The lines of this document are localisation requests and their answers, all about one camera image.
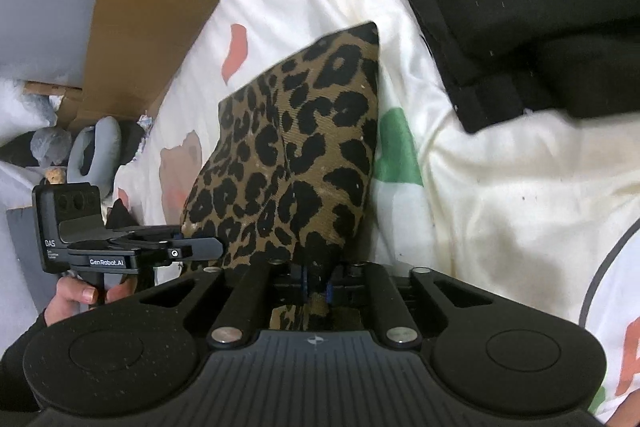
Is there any black flat cloth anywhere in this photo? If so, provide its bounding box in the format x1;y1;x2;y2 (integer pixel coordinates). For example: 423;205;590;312
118;120;144;165

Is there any white pillow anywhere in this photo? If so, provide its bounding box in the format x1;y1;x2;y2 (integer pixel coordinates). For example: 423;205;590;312
0;78;58;145

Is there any person left hand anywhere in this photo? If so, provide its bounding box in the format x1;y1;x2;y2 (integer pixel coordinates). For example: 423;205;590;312
43;273;139;327

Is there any grey neck pillow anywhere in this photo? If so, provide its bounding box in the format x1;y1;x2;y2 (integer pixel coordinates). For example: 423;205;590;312
67;116;122;199

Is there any black garment on pile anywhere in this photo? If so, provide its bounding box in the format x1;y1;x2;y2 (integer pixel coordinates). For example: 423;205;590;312
105;198;139;230

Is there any cream bear print blanket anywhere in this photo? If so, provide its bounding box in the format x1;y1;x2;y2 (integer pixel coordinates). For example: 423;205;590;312
114;0;639;426

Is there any crumpled plastic bag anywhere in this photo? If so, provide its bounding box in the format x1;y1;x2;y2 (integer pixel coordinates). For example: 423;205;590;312
29;127;72;168

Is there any black sleeve left forearm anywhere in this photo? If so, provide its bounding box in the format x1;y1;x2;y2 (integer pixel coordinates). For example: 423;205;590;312
0;313;47;412

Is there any small plush toy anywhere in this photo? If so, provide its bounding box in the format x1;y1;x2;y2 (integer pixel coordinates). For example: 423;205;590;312
44;166;67;185

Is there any leopard print garment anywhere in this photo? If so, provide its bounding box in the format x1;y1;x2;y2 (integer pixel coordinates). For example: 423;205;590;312
180;22;380;331

